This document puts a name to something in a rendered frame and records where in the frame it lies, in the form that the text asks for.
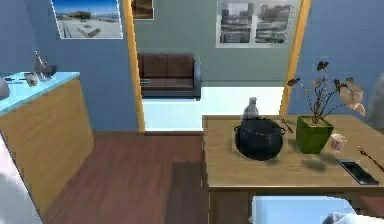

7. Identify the black phone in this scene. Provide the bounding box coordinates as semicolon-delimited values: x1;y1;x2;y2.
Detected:
335;159;380;186

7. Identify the grey rounded object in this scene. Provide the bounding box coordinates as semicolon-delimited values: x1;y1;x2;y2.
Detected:
0;78;11;100

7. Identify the plant in green pot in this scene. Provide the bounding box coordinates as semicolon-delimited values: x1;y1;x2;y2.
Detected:
286;60;367;155

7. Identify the grey city framed picture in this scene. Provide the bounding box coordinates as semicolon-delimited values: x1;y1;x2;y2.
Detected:
215;0;302;49

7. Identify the small beige cup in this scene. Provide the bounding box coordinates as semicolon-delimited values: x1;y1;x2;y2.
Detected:
24;73;39;88

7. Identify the grey glass bottle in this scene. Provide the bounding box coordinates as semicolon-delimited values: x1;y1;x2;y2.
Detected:
242;96;260;121

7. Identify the brown leather sofa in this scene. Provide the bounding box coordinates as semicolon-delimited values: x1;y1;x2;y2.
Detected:
137;52;202;101

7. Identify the brown framed picture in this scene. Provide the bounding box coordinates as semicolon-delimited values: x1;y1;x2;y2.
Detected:
131;0;155;21

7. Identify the blue sky framed picture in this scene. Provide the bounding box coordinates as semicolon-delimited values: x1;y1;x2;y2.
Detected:
50;0;124;40

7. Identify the brown stick utensil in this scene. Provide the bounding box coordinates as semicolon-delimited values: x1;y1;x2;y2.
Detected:
357;145;384;173

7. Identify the wooden cabinet with blue top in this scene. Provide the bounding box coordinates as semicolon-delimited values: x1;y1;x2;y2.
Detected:
0;71;95;217

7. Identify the wooden table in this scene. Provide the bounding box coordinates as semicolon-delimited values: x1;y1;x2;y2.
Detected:
201;114;384;224

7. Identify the small pale crumpled object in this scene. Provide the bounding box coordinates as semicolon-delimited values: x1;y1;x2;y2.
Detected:
329;133;348;154

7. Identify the black cooking pot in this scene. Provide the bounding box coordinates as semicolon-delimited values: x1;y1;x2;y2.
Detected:
233;116;287;162

